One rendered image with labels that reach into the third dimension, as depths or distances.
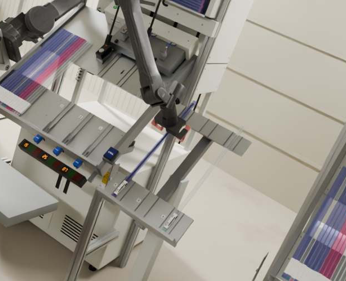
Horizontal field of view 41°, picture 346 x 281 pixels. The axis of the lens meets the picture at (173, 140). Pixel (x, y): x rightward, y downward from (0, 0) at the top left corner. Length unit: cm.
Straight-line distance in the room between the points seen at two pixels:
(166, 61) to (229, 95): 229
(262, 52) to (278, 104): 48
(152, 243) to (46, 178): 82
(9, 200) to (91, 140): 43
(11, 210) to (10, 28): 65
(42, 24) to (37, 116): 77
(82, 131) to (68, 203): 55
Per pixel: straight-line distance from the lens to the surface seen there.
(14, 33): 137
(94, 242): 218
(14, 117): 212
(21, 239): 262
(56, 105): 212
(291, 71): 416
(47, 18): 142
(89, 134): 199
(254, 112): 427
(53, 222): 255
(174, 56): 212
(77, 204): 241
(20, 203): 176
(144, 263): 195
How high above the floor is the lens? 152
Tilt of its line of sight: 19 degrees down
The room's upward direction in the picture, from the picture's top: 22 degrees clockwise
